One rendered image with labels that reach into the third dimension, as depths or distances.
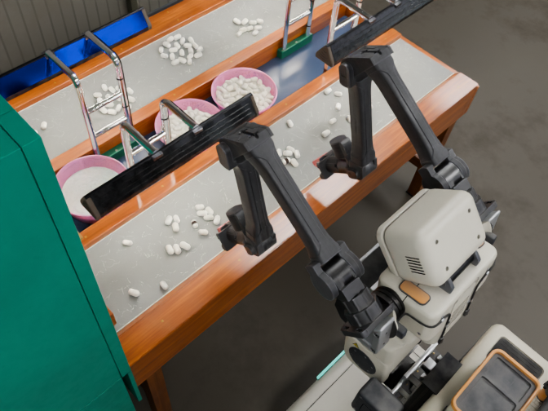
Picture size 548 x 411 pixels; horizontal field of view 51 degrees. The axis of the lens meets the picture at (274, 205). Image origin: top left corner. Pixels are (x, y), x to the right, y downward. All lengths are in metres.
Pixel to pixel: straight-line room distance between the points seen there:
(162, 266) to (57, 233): 0.92
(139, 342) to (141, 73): 1.17
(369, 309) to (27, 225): 0.75
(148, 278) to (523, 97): 2.73
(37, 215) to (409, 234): 0.75
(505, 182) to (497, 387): 1.84
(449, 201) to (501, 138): 2.27
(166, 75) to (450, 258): 1.53
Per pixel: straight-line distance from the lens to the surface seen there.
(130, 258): 1.95
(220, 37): 2.66
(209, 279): 1.86
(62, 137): 2.31
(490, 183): 3.35
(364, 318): 1.34
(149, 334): 1.79
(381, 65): 1.52
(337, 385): 2.27
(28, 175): 0.90
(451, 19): 4.31
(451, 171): 1.56
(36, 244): 1.02
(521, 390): 1.76
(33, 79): 2.05
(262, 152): 1.27
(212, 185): 2.09
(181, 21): 2.70
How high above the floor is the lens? 2.41
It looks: 55 degrees down
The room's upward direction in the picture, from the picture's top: 7 degrees clockwise
